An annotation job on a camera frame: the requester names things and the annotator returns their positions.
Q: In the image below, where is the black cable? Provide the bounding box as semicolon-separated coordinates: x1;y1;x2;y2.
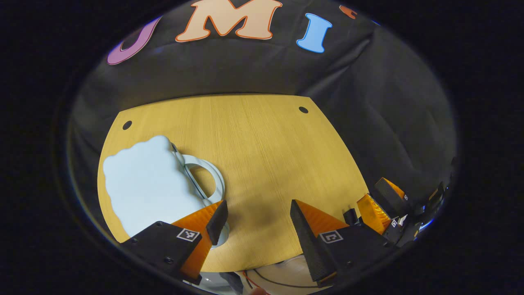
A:
251;267;318;288

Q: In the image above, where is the white scalloped suitcase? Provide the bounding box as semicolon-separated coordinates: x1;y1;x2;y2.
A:
102;135;230;248

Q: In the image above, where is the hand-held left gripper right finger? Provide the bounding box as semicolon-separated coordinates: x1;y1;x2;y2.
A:
290;199;395;287

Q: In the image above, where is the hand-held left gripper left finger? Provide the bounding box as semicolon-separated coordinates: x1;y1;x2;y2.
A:
120;200;229;286

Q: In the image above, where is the black backdrop cloth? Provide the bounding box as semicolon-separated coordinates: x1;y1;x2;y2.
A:
68;0;457;230

